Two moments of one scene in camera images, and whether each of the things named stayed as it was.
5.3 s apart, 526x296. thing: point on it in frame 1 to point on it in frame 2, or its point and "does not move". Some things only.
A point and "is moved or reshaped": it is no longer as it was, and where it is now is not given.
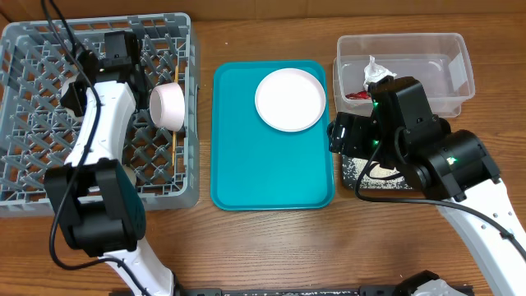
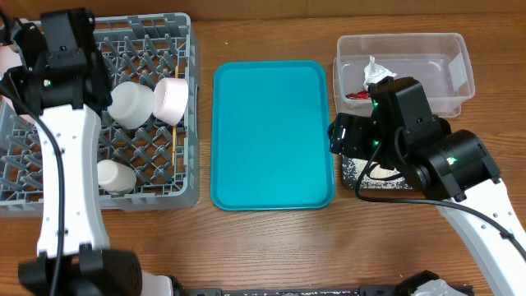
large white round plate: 290,99 to 9,58
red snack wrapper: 360,94 does not move
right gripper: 352,129 does not move
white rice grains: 376,177 does not move
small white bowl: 167,106 is moved or reshaped
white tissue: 373,72 does not move
